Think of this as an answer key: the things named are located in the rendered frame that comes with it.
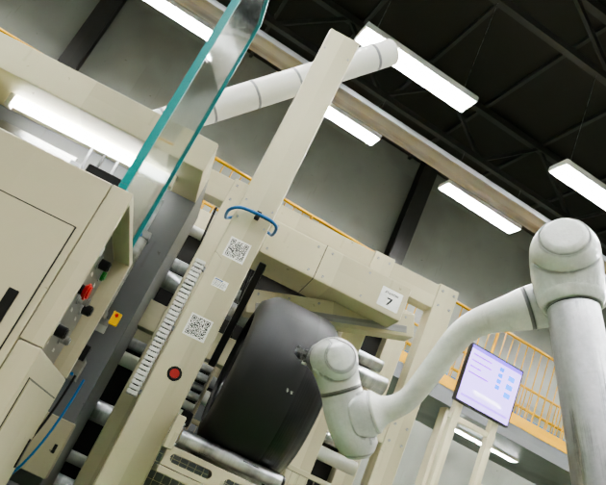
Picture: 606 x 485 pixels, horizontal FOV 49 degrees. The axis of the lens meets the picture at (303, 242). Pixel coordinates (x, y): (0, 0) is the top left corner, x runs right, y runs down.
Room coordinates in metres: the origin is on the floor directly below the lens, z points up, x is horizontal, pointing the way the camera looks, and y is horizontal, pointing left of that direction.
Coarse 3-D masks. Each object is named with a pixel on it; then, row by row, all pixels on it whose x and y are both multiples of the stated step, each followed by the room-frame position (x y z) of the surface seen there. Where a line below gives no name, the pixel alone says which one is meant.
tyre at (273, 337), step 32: (256, 320) 2.02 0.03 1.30; (288, 320) 1.99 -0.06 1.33; (320, 320) 2.07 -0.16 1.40; (256, 352) 1.95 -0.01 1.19; (288, 352) 1.95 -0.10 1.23; (224, 384) 2.02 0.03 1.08; (256, 384) 1.94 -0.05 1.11; (288, 384) 1.95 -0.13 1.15; (224, 416) 2.01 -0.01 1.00; (256, 416) 1.98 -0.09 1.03; (288, 416) 1.97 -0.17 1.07; (256, 448) 2.04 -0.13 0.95; (288, 448) 2.03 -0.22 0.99
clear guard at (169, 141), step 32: (256, 0) 1.60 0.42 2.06; (224, 32) 1.43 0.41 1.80; (256, 32) 1.90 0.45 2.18; (192, 64) 1.36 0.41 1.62; (224, 64) 1.69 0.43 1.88; (192, 96) 1.51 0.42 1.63; (160, 128) 1.36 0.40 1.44; (192, 128) 1.78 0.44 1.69; (160, 160) 1.58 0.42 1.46; (160, 192) 1.86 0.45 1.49
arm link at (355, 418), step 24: (480, 312) 1.41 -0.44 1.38; (504, 312) 1.38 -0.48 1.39; (528, 312) 1.35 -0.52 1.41; (456, 336) 1.44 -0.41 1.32; (480, 336) 1.44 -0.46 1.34; (432, 360) 1.48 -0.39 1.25; (408, 384) 1.53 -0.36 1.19; (432, 384) 1.50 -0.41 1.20; (336, 408) 1.57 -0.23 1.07; (360, 408) 1.55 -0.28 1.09; (384, 408) 1.55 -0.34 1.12; (408, 408) 1.53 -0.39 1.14; (336, 432) 1.59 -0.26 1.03; (360, 432) 1.56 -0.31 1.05; (360, 456) 1.59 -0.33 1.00
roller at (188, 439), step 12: (180, 444) 2.06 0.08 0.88; (192, 444) 2.05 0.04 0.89; (204, 444) 2.05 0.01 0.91; (216, 444) 2.07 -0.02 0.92; (216, 456) 2.06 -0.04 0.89; (228, 456) 2.06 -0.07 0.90; (240, 456) 2.07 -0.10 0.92; (240, 468) 2.06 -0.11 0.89; (252, 468) 2.07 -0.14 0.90; (264, 468) 2.08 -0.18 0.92; (264, 480) 2.07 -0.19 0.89; (276, 480) 2.07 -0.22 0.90
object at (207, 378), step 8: (208, 368) 2.53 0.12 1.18; (216, 368) 2.51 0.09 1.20; (200, 376) 2.51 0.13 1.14; (208, 376) 2.52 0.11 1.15; (192, 384) 2.52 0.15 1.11; (200, 384) 2.53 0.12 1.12; (208, 384) 2.51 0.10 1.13; (192, 392) 2.52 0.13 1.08; (200, 392) 2.53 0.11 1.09; (192, 400) 2.53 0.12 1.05; (200, 400) 2.51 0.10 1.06; (184, 408) 2.54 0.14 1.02; (192, 408) 2.53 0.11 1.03
